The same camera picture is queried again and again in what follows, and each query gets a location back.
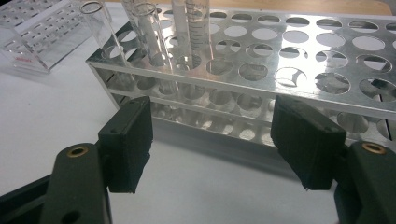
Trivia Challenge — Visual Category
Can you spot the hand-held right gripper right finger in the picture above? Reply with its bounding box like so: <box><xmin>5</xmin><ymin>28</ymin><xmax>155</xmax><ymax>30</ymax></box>
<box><xmin>270</xmin><ymin>94</ymin><xmax>347</xmax><ymax>191</ymax></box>

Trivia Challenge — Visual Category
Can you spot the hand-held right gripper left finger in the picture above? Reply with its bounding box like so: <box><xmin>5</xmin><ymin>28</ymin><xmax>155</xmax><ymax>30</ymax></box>
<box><xmin>97</xmin><ymin>96</ymin><xmax>154</xmax><ymax>194</ymax></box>

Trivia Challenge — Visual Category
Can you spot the metal test tube rack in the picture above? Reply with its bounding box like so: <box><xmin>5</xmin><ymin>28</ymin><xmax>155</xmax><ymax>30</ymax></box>
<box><xmin>86</xmin><ymin>5</ymin><xmax>396</xmax><ymax>175</ymax></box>

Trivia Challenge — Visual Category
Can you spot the clear acrylic test tube rack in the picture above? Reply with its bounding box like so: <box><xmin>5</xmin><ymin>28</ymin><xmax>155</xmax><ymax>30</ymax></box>
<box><xmin>0</xmin><ymin>0</ymin><xmax>105</xmax><ymax>75</ymax></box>

